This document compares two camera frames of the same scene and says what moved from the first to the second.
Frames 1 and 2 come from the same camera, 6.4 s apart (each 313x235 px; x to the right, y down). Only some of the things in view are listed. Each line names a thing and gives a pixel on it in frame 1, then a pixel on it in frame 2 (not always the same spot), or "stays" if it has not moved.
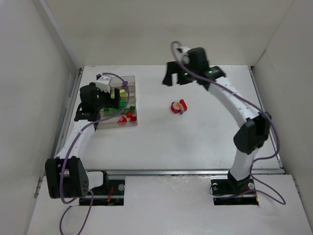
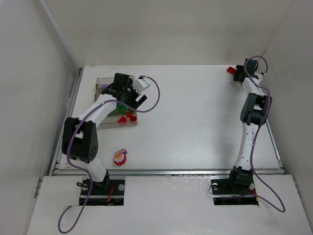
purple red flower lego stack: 178,107 → 120,156
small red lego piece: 122,119 stays
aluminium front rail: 175,172 stays
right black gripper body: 174,67 → 238,73
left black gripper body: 107,101 → 132,98
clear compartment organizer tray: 126,115 stays
